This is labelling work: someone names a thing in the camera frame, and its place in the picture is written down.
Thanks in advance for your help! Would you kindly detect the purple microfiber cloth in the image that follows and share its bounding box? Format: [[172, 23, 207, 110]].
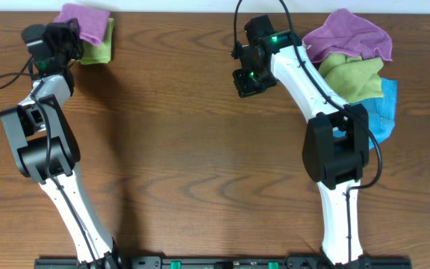
[[54, 3, 110, 46]]

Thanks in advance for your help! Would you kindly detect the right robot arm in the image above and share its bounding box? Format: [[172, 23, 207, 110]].
[[231, 31, 370, 266]]

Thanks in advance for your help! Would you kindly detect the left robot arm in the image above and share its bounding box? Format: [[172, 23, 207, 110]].
[[0, 19, 124, 268]]

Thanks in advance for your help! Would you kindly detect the folded light green cloth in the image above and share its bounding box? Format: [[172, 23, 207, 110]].
[[78, 18, 114, 65]]

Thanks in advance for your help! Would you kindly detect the crumpled purple cloth at top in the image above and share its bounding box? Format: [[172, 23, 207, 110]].
[[302, 8, 393, 63]]

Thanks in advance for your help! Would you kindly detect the crumpled olive green cloth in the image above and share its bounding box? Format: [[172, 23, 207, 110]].
[[319, 54, 384, 103]]

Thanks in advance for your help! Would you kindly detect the crumpled blue cloth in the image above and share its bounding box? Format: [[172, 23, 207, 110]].
[[350, 78, 397, 143]]

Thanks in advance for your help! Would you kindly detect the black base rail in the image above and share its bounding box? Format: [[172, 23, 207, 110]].
[[34, 255, 413, 269]]

